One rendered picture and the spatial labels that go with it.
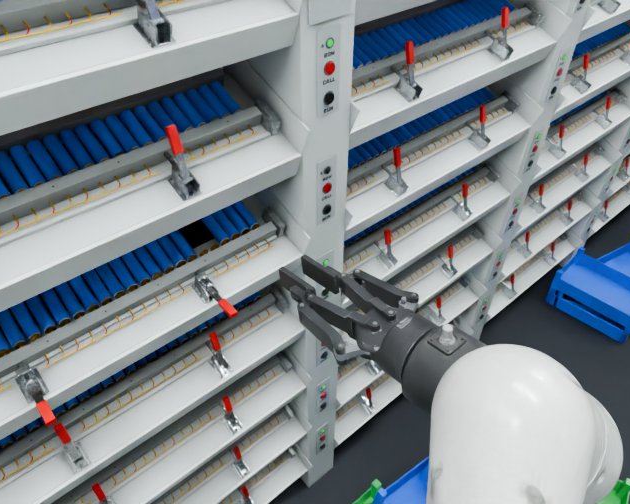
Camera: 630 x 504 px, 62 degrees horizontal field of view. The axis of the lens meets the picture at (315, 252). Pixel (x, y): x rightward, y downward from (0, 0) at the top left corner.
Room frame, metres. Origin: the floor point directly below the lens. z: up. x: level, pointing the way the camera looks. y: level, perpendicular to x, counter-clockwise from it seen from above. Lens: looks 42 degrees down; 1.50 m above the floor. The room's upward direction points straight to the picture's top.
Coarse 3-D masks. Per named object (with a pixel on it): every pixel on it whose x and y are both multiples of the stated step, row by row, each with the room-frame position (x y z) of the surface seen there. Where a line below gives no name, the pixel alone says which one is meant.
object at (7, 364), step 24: (240, 240) 0.65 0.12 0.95; (192, 264) 0.60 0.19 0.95; (216, 264) 0.62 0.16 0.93; (144, 288) 0.54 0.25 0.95; (168, 288) 0.56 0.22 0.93; (96, 312) 0.50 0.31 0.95; (120, 312) 0.51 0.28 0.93; (48, 336) 0.45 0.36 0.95; (72, 336) 0.46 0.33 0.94; (0, 360) 0.41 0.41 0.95; (24, 360) 0.42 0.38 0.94; (48, 360) 0.43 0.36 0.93; (0, 384) 0.39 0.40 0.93
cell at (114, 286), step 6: (96, 270) 0.57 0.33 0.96; (102, 270) 0.56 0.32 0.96; (108, 270) 0.57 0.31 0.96; (102, 276) 0.56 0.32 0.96; (108, 276) 0.56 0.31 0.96; (114, 276) 0.56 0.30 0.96; (108, 282) 0.55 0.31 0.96; (114, 282) 0.55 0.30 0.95; (108, 288) 0.54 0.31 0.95; (114, 288) 0.54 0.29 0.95; (120, 288) 0.54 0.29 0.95; (114, 294) 0.53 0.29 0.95
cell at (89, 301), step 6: (78, 276) 0.55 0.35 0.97; (72, 282) 0.54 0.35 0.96; (78, 282) 0.54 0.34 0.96; (84, 282) 0.54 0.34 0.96; (78, 288) 0.53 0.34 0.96; (84, 288) 0.53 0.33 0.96; (78, 294) 0.52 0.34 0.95; (84, 294) 0.52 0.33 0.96; (90, 294) 0.53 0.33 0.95; (84, 300) 0.51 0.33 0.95; (90, 300) 0.51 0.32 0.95; (84, 306) 0.51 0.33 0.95; (90, 306) 0.51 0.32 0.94
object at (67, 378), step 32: (288, 224) 0.70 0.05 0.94; (256, 256) 0.65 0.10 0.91; (288, 256) 0.66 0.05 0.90; (192, 288) 0.57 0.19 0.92; (224, 288) 0.58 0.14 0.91; (256, 288) 0.61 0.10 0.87; (128, 320) 0.51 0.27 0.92; (160, 320) 0.51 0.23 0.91; (192, 320) 0.53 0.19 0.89; (96, 352) 0.45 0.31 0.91; (128, 352) 0.46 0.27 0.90; (64, 384) 0.41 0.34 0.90; (0, 416) 0.36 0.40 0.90; (32, 416) 0.38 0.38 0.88
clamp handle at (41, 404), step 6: (30, 384) 0.39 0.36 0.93; (30, 390) 0.38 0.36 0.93; (36, 390) 0.38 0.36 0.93; (36, 396) 0.37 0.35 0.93; (42, 396) 0.37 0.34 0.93; (36, 402) 0.36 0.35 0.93; (42, 402) 0.36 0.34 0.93; (42, 408) 0.35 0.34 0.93; (48, 408) 0.35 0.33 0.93; (42, 414) 0.35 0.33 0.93; (48, 414) 0.35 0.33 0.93; (48, 420) 0.34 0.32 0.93; (54, 420) 0.34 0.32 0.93
